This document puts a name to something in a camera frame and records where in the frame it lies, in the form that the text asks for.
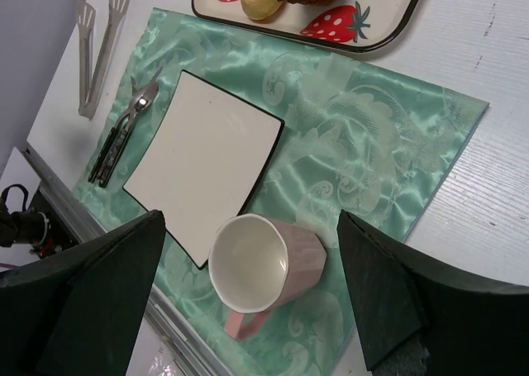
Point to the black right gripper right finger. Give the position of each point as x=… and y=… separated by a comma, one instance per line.
x=416, y=315

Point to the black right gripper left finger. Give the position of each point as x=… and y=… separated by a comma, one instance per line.
x=79, y=312

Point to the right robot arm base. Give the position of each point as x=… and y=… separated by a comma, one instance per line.
x=37, y=224

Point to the pink ceramic mug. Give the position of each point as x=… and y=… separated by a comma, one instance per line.
x=257, y=264

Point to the white square plate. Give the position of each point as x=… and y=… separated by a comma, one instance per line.
x=204, y=162

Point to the silver fork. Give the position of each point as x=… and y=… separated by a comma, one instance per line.
x=109, y=139

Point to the strawberry pattern tray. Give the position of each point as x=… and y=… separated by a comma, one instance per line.
x=355, y=26

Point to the aluminium table edge rail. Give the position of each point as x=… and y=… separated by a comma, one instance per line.
x=191, y=354

